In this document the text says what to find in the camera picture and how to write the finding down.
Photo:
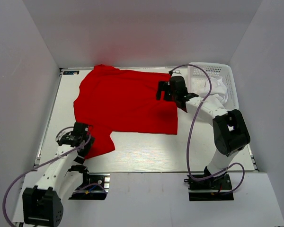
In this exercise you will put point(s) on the red t shirt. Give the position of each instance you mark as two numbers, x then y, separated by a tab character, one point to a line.
111	100

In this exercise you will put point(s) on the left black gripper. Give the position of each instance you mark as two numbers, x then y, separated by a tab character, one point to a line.
88	147

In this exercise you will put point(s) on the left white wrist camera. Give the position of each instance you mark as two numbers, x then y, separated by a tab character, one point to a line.
59	136

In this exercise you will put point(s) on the white t shirt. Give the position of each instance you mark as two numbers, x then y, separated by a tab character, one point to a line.
219	91

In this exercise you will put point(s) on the white plastic basket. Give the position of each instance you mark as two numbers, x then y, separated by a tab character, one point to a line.
196	80

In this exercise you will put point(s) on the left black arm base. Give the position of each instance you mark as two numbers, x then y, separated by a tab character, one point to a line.
94	186

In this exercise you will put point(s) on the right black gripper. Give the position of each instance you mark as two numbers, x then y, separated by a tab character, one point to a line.
164	86

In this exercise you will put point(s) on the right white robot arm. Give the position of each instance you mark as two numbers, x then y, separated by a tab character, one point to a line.
229	129

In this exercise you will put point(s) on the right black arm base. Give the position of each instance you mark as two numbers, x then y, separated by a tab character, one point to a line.
210	190

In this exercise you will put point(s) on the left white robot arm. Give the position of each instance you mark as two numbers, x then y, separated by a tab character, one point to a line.
42	204

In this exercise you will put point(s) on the blue table label sticker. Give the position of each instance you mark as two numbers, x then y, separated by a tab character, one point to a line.
71	72

